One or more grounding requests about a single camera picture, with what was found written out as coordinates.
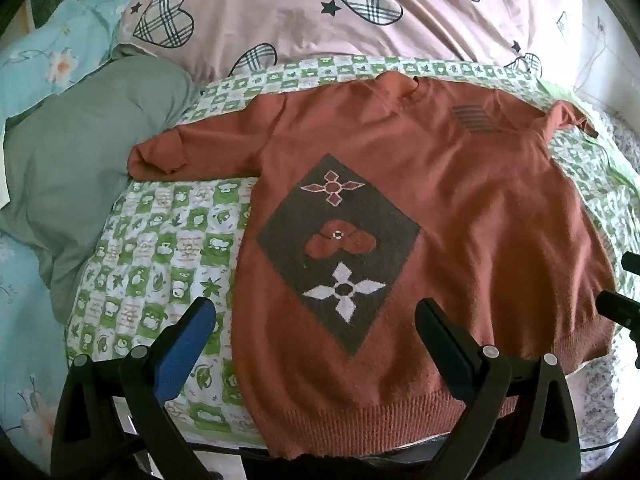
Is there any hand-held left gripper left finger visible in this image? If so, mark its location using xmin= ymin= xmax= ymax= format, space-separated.
xmin=50 ymin=296 xmax=221 ymax=480

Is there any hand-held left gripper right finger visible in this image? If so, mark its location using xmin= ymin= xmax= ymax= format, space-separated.
xmin=415 ymin=298 xmax=584 ymax=480

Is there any orange knitted sweater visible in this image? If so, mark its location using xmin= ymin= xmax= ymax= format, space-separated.
xmin=127 ymin=71 xmax=618 ymax=461

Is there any green checkered blanket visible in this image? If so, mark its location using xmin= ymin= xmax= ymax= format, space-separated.
xmin=65 ymin=55 xmax=640 ymax=461

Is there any grey-green pillow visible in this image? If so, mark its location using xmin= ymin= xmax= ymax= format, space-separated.
xmin=0 ymin=55 xmax=201 ymax=323

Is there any light blue floral sheet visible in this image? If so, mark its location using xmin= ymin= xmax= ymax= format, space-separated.
xmin=0 ymin=0 xmax=146 ymax=461

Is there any pink heart-print quilt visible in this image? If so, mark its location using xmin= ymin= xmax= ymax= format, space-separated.
xmin=117 ymin=0 xmax=586 ymax=86

